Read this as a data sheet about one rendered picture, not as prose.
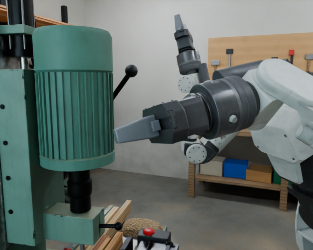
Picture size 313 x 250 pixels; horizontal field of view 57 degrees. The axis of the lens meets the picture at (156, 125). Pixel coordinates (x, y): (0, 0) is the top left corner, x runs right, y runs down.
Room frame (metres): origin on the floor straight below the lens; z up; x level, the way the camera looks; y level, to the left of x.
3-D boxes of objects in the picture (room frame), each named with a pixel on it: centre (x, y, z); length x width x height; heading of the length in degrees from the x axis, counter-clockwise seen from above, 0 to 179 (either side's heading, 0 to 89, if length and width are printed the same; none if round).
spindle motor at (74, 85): (0.69, 0.19, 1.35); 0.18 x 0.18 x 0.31
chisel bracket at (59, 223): (0.69, 0.21, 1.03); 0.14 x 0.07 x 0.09; 77
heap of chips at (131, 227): (0.90, 0.05, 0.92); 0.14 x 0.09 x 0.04; 77
